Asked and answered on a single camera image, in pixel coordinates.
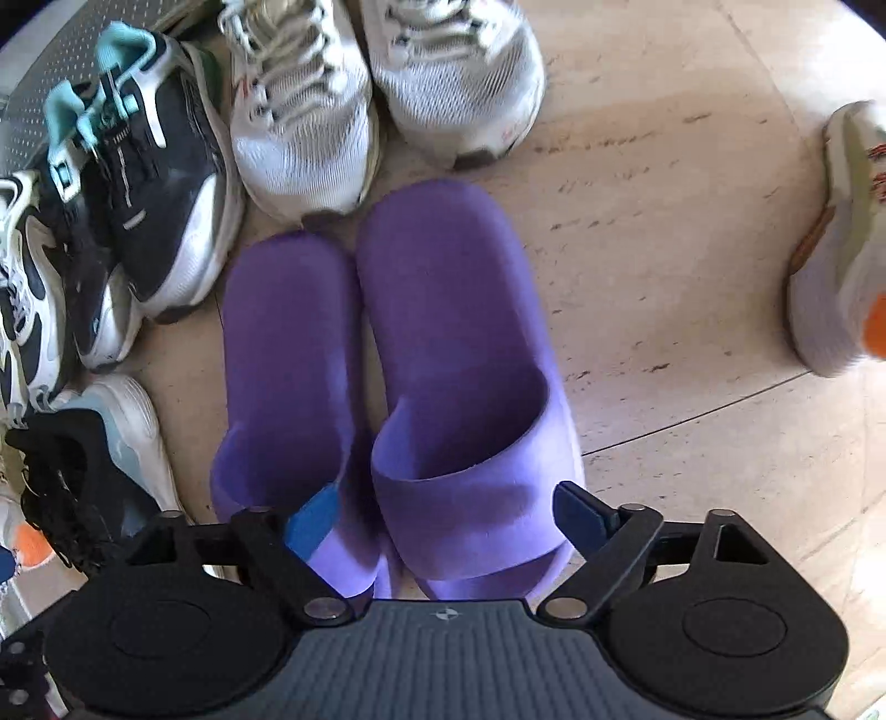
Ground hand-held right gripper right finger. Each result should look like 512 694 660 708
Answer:
536 481 769 628

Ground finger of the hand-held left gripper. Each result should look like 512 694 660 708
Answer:
0 623 53 720

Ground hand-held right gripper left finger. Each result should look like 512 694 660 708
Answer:
125 485 351 628

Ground purple slipper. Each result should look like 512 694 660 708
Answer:
355 178 588 602
209 232 389 600

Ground black sneaker white sole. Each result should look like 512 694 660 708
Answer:
3 374 188 575

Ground black sneaker teal lining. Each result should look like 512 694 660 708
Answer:
43 79 143 371
93 20 246 325

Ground grey sneaker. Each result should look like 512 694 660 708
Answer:
228 0 382 226
360 0 548 173

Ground wooden mesh shoe rack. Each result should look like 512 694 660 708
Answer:
0 0 223 181

